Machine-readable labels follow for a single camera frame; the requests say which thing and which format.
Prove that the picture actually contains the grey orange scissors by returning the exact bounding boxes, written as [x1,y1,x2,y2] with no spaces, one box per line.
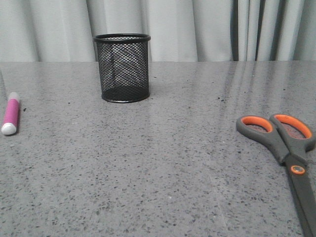
[236,114,316,237]

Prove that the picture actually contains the pink marker pen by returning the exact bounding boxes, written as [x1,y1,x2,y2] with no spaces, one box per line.
[1,92,20,135]

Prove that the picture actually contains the black mesh pen bin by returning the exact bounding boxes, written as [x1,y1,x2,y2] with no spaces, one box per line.
[93,33,151,103]

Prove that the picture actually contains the grey curtain backdrop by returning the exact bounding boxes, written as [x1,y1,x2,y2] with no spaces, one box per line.
[0,0,316,62]

